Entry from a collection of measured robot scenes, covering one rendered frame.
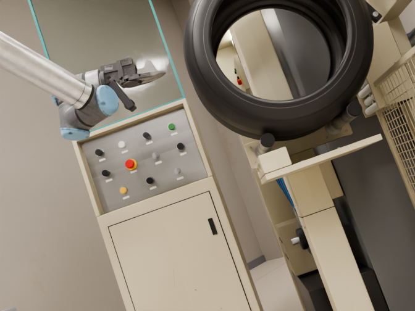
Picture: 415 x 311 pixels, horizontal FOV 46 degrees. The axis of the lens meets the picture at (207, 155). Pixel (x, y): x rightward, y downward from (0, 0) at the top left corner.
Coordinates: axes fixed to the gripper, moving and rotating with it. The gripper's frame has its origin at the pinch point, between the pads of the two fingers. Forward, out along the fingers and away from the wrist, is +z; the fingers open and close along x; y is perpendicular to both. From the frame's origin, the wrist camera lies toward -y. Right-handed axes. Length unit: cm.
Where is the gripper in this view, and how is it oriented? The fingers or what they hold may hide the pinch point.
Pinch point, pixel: (162, 74)
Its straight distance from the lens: 163.9
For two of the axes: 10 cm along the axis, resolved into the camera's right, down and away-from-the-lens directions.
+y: -2.1, -9.7, 1.1
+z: 9.8, -2.2, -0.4
